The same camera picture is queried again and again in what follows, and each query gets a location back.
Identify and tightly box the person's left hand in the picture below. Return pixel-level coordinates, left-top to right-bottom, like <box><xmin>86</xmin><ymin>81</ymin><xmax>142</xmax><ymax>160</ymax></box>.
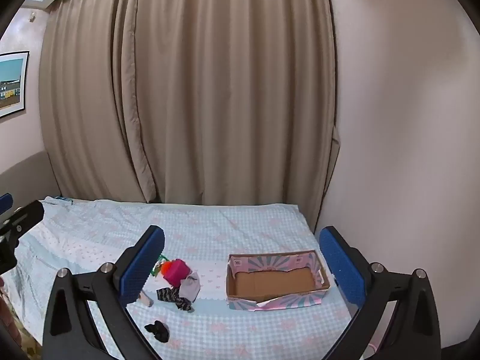
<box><xmin>0</xmin><ymin>275</ymin><xmax>19</xmax><ymax>346</ymax></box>

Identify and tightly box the printed cardboard box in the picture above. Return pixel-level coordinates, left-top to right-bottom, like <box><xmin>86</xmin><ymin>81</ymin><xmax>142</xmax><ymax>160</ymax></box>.
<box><xmin>226</xmin><ymin>249</ymin><xmax>331</xmax><ymax>312</ymax></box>

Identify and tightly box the black scrunchie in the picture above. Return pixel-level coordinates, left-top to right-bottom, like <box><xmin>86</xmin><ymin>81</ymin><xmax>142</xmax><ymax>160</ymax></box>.
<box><xmin>145</xmin><ymin>320</ymin><xmax>171</xmax><ymax>344</ymax></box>

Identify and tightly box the black white striped sock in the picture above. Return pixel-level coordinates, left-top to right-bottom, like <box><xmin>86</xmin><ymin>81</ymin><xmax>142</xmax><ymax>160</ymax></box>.
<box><xmin>155</xmin><ymin>287</ymin><xmax>195</xmax><ymax>313</ymax></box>

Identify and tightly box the white cloth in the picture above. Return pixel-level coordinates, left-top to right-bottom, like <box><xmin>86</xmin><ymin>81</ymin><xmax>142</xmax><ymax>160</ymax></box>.
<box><xmin>179</xmin><ymin>272</ymin><xmax>200</xmax><ymax>302</ymax></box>

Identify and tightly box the beige curtain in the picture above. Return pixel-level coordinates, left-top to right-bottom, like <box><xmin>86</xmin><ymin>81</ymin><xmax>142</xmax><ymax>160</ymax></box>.
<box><xmin>37</xmin><ymin>0</ymin><xmax>342</xmax><ymax>229</ymax></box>

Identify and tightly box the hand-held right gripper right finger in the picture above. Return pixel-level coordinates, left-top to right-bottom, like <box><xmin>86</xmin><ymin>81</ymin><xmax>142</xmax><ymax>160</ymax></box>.
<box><xmin>319</xmin><ymin>226</ymin><xmax>441</xmax><ymax>360</ymax></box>

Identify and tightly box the pink cube toy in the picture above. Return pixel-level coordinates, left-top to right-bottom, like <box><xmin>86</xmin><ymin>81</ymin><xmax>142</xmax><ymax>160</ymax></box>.
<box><xmin>163</xmin><ymin>259</ymin><xmax>190</xmax><ymax>286</ymax></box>

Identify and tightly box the framed wall picture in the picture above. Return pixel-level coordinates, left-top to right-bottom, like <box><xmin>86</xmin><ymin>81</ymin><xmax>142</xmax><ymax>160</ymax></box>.
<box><xmin>0</xmin><ymin>50</ymin><xmax>30</xmax><ymax>120</ymax></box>

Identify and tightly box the green white soft toy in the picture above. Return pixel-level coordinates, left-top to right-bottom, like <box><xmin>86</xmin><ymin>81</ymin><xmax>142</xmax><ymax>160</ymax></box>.
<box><xmin>150</xmin><ymin>255</ymin><xmax>167</xmax><ymax>279</ymax></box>

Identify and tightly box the grey padded headboard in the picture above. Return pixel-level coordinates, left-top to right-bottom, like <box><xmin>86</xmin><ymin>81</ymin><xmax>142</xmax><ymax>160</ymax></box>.
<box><xmin>0</xmin><ymin>149</ymin><xmax>62</xmax><ymax>211</ymax></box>

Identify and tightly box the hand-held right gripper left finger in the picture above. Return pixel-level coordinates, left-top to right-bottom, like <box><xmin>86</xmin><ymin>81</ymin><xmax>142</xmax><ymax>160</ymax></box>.
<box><xmin>42</xmin><ymin>225</ymin><xmax>166</xmax><ymax>360</ymax></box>

